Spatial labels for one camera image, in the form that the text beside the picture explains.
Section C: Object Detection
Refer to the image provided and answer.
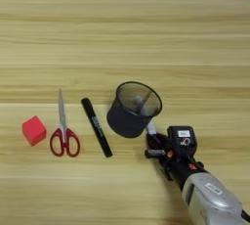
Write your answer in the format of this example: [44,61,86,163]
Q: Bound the red handled scissors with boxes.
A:
[49,88,81,158]

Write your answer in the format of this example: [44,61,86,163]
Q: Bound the black marker pen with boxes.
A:
[80,97,114,158]

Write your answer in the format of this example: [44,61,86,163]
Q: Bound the red foam cube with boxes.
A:
[21,115,48,148]

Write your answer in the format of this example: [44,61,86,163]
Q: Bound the silver white pen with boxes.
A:
[132,95,158,137]

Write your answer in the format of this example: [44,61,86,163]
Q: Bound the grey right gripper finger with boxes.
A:
[144,149,167,158]

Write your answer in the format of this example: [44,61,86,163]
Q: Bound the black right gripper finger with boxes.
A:
[145,131,170,152]

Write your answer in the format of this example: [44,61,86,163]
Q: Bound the black mesh pen cup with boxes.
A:
[105,80,163,139]

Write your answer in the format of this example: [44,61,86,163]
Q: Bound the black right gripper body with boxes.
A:
[155,144,209,191]

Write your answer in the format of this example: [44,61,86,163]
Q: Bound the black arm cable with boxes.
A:
[239,208,250,224]

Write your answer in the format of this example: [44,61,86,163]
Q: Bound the black box with white label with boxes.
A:
[166,125,197,158]

